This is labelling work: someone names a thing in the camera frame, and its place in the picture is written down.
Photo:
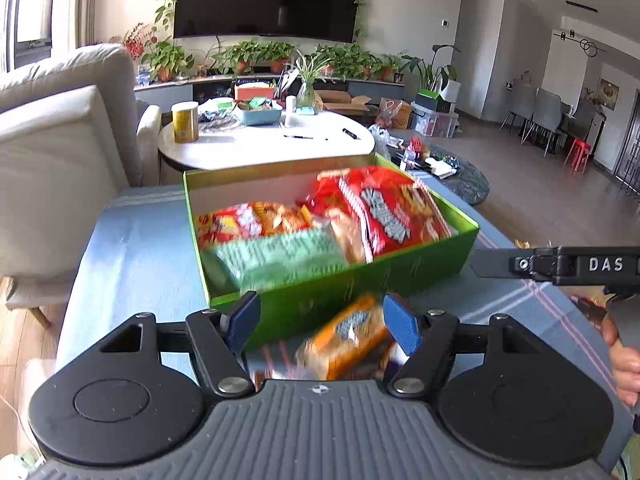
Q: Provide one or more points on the person's right hand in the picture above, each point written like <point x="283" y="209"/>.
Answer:
<point x="625" y="375"/>

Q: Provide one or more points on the grey dining chair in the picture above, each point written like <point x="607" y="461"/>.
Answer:
<point x="520" y="105"/>
<point x="547" y="112"/>

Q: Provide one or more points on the white tissue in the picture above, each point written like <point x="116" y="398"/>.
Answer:
<point x="440" y="166"/>

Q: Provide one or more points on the red yellow snack bag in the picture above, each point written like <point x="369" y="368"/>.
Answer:
<point x="250" y="222"/>

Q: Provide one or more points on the orange snack packet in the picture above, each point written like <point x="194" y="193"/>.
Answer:
<point x="345" y="340"/>

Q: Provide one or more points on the green and black box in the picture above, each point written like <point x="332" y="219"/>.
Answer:
<point x="432" y="102"/>

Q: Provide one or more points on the framed wall picture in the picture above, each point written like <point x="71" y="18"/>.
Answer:
<point x="608" y="94"/>

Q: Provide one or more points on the grey television cabinet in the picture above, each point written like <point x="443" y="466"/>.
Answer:
<point x="165" y="92"/>

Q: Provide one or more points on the small teal object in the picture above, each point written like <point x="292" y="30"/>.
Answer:
<point x="305" y="110"/>

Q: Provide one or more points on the white round table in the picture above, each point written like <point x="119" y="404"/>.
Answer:
<point x="260" y="147"/>

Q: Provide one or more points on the tall plant in white pot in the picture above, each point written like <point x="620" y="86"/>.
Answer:
<point x="450" y="87"/>

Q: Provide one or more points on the green cardboard box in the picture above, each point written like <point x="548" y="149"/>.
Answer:
<point x="310" y="305"/>

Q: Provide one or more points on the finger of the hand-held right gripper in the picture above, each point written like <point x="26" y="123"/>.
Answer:
<point x="492" y="262"/>

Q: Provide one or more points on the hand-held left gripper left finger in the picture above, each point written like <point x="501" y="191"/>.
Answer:
<point x="245" y="317"/>

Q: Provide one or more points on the black pen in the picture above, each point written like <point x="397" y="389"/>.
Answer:
<point x="298" y="136"/>

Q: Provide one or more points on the red stool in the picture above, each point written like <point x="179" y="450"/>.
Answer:
<point x="577" y="150"/>

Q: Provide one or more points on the blue plastic basket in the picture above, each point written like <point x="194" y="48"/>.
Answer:
<point x="257" y="116"/>

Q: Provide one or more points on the glass vase with plant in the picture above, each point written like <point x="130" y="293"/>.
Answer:
<point x="306" y="92"/>

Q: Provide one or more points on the clear plastic bag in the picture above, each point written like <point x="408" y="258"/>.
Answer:
<point x="382" y="140"/>

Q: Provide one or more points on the black wall light fixture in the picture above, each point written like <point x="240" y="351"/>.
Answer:
<point x="585" y="45"/>

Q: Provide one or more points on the orange storage box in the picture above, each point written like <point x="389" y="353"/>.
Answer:
<point x="255" y="92"/>

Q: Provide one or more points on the grey armchair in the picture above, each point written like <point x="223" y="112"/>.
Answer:
<point x="65" y="160"/>

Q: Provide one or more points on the clear storage bin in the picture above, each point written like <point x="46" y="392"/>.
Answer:
<point x="435" y="122"/>

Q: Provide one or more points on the red berry plant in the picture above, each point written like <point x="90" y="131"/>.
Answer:
<point x="137" y="42"/>

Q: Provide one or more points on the yellow can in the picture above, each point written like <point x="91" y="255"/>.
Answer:
<point x="185" y="125"/>

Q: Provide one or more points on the dark round table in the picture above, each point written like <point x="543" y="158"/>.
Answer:
<point x="465" y="180"/>

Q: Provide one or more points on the black marker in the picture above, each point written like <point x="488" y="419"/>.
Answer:
<point x="350" y="133"/>

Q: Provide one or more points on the green snack packet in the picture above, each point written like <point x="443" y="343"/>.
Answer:
<point x="280" y="257"/>

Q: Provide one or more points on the beige curtain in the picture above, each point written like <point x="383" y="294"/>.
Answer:
<point x="75" y="5"/>

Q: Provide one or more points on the open cardboard box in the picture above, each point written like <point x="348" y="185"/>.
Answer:
<point x="340" y="105"/>

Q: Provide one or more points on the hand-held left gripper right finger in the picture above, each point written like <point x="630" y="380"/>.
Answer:
<point x="402" y="322"/>

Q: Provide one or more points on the white cup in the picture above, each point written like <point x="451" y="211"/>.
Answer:
<point x="290" y="112"/>

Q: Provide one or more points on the potted green plant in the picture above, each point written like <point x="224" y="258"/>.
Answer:
<point x="277" y="55"/>
<point x="167" y="62"/>
<point x="237" y="56"/>
<point x="345" y="62"/>

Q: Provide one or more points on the dark framed window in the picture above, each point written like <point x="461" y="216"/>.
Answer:
<point x="30" y="10"/>

